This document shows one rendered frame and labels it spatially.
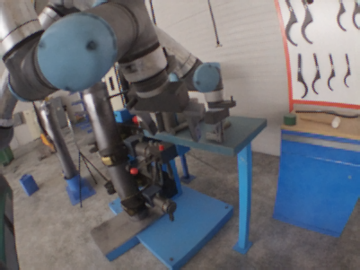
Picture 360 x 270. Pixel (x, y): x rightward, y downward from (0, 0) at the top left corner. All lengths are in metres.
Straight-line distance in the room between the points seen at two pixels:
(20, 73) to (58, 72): 0.11
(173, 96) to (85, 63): 0.20
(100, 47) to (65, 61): 0.04
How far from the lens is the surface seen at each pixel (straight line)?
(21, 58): 0.31
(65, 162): 2.75
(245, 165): 1.01
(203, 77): 0.54
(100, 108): 1.38
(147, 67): 0.33
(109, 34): 0.21
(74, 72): 0.21
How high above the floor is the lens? 1.40
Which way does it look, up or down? 20 degrees down
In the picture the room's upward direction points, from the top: 12 degrees counter-clockwise
